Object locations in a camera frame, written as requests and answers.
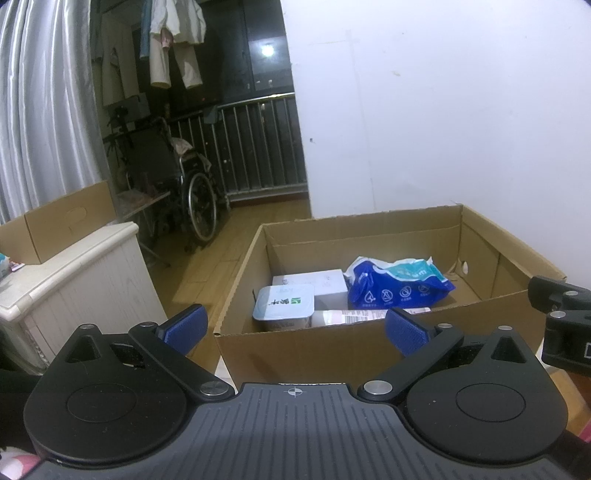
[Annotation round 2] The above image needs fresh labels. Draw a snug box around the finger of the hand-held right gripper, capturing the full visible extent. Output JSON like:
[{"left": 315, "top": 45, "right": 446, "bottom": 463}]
[
  {"left": 527, "top": 275, "right": 591, "bottom": 311},
  {"left": 541, "top": 310, "right": 591, "bottom": 371}
]

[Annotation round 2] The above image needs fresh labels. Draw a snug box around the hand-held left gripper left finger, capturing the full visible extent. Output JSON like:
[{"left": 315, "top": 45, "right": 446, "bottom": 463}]
[{"left": 46, "top": 304, "right": 234, "bottom": 402}]

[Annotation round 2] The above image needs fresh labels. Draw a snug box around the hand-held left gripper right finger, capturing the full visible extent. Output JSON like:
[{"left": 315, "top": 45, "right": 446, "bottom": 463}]
[{"left": 358, "top": 307, "right": 544, "bottom": 402}]

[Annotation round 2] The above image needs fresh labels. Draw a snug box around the blue and teal wipes packet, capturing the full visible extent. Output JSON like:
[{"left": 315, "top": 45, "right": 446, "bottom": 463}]
[{"left": 345, "top": 255, "right": 457, "bottom": 310}]

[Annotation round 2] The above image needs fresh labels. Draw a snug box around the pink lotion tube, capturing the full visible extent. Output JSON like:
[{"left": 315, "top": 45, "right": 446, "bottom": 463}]
[{"left": 311, "top": 307, "right": 432, "bottom": 328}]

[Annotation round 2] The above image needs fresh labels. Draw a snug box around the white rectangular carton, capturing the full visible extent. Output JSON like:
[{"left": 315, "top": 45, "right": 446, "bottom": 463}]
[{"left": 271, "top": 269, "right": 349, "bottom": 310}]

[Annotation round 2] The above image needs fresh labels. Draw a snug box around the white yogurt cup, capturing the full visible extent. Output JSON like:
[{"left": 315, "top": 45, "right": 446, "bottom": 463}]
[{"left": 252, "top": 284, "right": 316, "bottom": 332}]

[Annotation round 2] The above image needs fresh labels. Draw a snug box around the large cardboard box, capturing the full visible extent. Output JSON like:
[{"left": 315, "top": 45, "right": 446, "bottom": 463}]
[{"left": 213, "top": 204, "right": 568, "bottom": 391}]

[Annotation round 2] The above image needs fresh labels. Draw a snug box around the white cabinet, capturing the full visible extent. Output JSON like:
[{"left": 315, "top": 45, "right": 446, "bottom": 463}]
[{"left": 0, "top": 222, "right": 169, "bottom": 374}]

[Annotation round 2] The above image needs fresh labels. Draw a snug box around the small folding table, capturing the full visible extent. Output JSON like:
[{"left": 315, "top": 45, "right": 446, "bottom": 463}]
[{"left": 113, "top": 190, "right": 171, "bottom": 268}]

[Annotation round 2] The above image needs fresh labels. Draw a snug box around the black wheelchair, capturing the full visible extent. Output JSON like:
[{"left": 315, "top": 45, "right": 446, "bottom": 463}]
[{"left": 104, "top": 106, "right": 229, "bottom": 252}]

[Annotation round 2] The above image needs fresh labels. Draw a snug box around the small colourful packet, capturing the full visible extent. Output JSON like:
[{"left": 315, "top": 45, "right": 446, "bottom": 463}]
[{"left": 0, "top": 253, "right": 26, "bottom": 278}]

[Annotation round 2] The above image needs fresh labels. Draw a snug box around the metal balcony railing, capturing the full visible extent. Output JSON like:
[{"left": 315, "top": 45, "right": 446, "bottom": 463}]
[{"left": 164, "top": 91, "right": 309, "bottom": 201}]

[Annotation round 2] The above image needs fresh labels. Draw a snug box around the pink patterned cloth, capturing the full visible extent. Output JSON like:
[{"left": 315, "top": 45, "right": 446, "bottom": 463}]
[{"left": 0, "top": 445, "right": 43, "bottom": 480}]

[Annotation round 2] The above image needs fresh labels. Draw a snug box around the grey curtain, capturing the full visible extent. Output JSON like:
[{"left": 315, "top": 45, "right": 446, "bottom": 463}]
[{"left": 0, "top": 0, "right": 105, "bottom": 224}]

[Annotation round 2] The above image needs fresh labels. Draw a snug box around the beige hanging t-shirt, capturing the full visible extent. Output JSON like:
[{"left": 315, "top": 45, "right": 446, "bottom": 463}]
[{"left": 95, "top": 39, "right": 139, "bottom": 108}]

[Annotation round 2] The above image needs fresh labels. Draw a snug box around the white hanging shirt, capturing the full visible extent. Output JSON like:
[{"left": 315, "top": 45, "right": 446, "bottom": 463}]
[{"left": 148, "top": 0, "right": 207, "bottom": 90}]

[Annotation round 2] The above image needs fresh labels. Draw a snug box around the cardboard box with handle hole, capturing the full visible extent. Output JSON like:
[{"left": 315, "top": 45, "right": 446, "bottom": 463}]
[{"left": 0, "top": 181, "right": 116, "bottom": 266}]

